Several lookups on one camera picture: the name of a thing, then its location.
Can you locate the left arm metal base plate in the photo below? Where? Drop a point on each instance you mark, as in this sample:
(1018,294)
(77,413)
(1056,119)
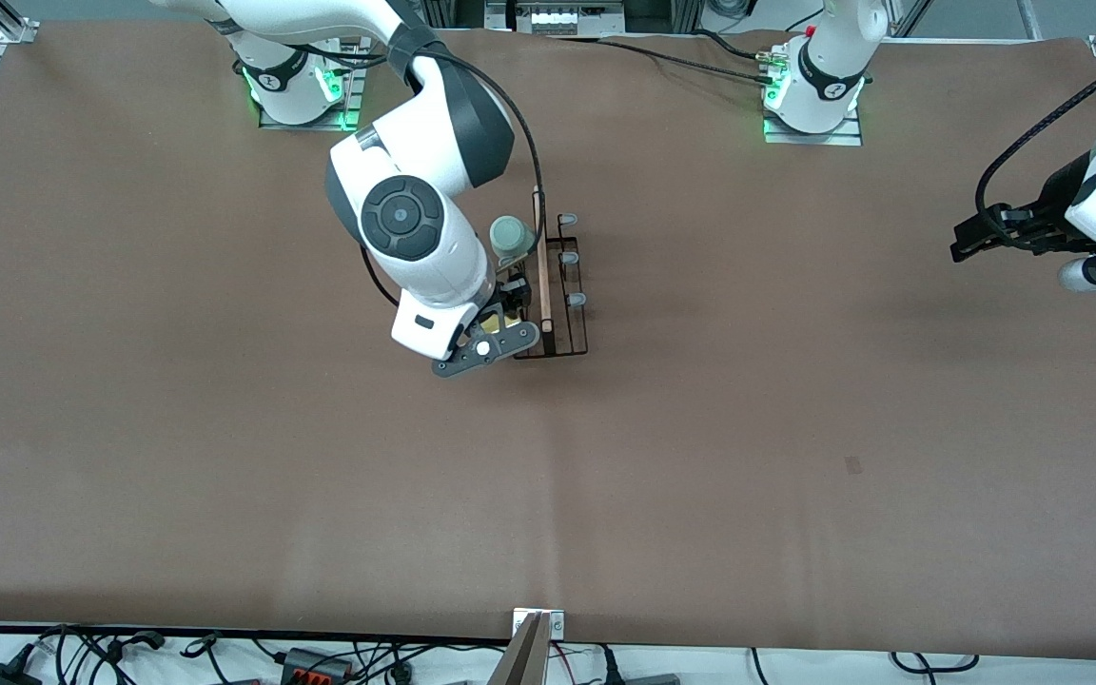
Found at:
(843,139)

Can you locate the black power adapter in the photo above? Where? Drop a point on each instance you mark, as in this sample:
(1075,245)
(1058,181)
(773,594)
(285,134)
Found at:
(1,677)

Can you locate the yellow plastic cup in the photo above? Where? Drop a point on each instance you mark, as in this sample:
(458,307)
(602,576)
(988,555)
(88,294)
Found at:
(497,322)

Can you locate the brown table cover sheet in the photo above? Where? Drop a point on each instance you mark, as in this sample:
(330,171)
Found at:
(605,476)

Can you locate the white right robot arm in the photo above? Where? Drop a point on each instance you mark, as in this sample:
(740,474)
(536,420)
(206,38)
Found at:
(396,152)

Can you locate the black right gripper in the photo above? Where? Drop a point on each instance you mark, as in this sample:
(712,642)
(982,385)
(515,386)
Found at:
(513,289)

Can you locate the black plug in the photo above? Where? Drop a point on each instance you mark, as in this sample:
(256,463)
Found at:
(610,671)

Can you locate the pale green plastic cup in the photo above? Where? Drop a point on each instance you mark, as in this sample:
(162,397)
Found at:
(510,236)

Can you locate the silver camera mount bracket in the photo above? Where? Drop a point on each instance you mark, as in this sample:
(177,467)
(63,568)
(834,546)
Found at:
(557,624)

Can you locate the grey camera pole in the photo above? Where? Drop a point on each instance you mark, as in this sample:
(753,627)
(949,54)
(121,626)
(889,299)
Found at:
(521,666)

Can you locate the grey box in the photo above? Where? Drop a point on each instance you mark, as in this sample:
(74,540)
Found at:
(653,680)

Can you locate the white power strip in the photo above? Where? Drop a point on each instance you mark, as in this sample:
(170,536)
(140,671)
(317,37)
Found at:
(557,19)

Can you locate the grey terminal block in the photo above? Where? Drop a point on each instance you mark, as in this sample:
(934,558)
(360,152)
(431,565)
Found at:
(305,658)

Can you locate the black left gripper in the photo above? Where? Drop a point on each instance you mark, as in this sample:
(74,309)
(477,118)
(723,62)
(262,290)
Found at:
(1062,196)

